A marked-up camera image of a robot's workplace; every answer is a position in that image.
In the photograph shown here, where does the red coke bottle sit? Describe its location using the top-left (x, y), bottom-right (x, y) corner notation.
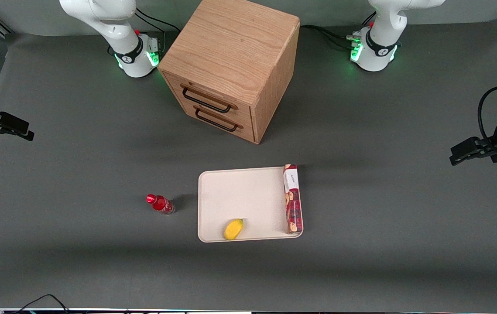
top-left (146, 194), bottom-right (176, 215)

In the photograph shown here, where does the cream plastic tray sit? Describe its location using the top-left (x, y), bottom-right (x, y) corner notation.
top-left (198, 166), bottom-right (304, 243)

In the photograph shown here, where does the red cookie box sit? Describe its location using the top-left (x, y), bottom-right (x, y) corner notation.
top-left (283, 164), bottom-right (304, 234)

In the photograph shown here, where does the wooden two-drawer cabinet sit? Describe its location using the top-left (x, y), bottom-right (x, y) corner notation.
top-left (158, 0), bottom-right (301, 145)

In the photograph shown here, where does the yellow lemon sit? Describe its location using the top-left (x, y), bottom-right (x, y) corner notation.
top-left (224, 218), bottom-right (245, 241)

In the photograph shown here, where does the black cable at table edge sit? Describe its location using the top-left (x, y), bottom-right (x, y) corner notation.
top-left (10, 294), bottom-right (71, 314)

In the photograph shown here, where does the black right arm base cable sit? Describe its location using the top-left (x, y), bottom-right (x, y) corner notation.
top-left (134, 7), bottom-right (182, 48)

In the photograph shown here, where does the black arm base cable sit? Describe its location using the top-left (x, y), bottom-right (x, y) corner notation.
top-left (300, 12), bottom-right (377, 49)
top-left (134, 7), bottom-right (182, 48)

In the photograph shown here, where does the black left arm base cable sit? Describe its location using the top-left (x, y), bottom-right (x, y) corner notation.
top-left (300, 12), bottom-right (377, 49)

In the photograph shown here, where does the black metal drawer handle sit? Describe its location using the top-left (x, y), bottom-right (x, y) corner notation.
top-left (182, 87), bottom-right (234, 114)
top-left (194, 109), bottom-right (238, 133)

